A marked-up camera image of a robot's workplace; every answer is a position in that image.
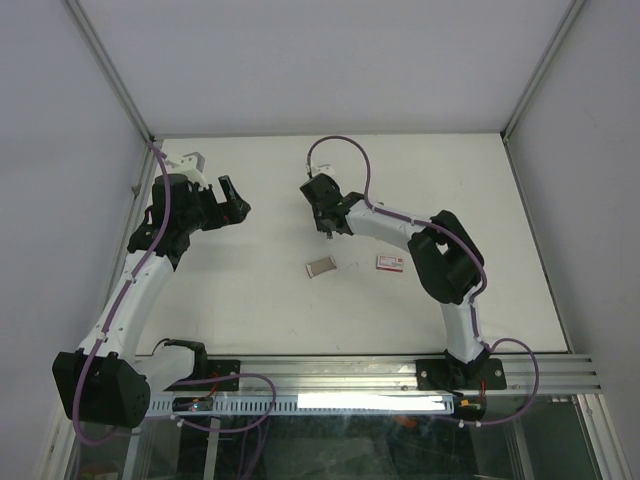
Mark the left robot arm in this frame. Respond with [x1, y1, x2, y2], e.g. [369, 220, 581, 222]
[52, 173, 251, 428]

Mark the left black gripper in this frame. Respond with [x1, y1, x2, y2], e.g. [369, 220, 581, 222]
[180, 175, 249, 232]

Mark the white slotted cable duct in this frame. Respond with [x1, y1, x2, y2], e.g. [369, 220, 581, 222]
[147, 393, 454, 417]

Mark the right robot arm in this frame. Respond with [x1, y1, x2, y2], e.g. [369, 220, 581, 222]
[300, 173, 490, 395]

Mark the red white staple box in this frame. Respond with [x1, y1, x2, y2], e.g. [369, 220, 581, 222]
[376, 255, 405, 273]

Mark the aluminium mounting rail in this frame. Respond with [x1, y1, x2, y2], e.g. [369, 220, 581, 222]
[62, 353, 601, 401]

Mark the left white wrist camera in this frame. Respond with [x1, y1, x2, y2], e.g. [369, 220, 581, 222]
[164, 152, 208, 188]

